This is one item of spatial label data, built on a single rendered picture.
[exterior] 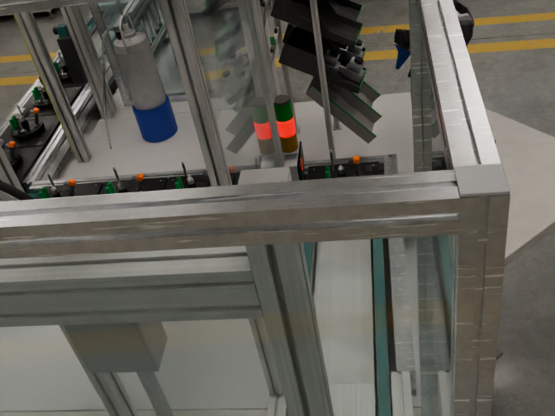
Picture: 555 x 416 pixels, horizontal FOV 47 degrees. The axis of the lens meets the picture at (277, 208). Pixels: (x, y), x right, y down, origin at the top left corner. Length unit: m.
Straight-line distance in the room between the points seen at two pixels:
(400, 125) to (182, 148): 0.88
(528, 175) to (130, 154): 1.54
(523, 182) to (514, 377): 0.87
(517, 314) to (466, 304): 2.52
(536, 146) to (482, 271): 2.00
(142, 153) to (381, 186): 2.32
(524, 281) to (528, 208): 1.00
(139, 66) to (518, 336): 1.90
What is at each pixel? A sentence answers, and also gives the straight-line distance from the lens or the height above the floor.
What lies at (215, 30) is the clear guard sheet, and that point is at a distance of 1.22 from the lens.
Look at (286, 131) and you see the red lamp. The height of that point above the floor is 1.33.
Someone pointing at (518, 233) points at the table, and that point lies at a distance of 2.09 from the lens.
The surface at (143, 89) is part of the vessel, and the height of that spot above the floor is 1.11.
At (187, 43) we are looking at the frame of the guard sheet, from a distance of 1.01.
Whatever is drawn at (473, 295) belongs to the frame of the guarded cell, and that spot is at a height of 1.90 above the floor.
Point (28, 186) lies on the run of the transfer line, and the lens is 2.62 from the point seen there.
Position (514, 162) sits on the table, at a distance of 2.37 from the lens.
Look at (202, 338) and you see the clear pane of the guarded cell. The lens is 0.54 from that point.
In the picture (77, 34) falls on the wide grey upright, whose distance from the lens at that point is 2.88.
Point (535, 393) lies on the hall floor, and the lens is 2.77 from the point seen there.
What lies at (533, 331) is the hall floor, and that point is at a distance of 2.96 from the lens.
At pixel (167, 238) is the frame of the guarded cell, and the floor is 1.97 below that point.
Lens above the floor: 2.25
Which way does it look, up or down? 39 degrees down
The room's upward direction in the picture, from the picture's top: 12 degrees counter-clockwise
